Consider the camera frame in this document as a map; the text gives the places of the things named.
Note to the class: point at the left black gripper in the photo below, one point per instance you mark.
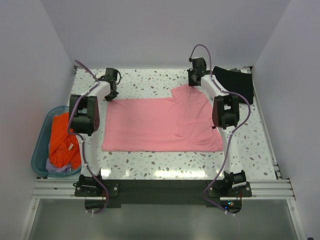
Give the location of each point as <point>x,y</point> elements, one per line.
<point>110,98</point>

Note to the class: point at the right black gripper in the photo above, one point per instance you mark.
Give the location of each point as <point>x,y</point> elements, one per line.
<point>190,83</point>

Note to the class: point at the pink t-shirt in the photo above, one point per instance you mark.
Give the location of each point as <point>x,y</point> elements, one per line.
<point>179,123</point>

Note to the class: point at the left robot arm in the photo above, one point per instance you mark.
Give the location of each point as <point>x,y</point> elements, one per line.
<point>84,118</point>

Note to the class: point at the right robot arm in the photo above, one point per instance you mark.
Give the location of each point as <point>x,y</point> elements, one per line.
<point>225,117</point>

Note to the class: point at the folded black t-shirt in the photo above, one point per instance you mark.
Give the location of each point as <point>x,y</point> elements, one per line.
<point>226,78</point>

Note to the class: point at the orange t-shirt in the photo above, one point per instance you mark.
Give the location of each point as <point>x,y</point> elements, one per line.
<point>64,148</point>

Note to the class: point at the teal plastic basket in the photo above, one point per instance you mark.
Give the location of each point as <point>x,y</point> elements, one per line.
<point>41,151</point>

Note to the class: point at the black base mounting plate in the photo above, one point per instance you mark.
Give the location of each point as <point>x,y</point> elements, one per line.
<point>114,193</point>

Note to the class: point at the aluminium frame rail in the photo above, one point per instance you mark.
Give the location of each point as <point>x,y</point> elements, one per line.
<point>272,189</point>

